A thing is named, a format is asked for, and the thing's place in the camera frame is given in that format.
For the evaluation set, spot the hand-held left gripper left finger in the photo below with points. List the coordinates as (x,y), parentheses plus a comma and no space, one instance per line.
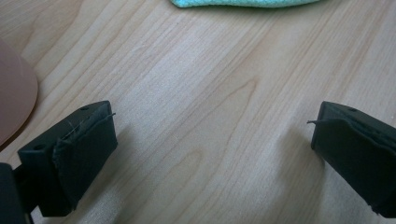
(74,158)

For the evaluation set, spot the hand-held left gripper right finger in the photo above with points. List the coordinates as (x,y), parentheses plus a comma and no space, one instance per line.
(358,155)

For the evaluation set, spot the pink round mat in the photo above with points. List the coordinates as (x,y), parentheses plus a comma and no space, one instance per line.
(14,96)

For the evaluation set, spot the turquoise cloth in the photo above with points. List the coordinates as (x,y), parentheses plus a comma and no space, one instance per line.
(243,2)

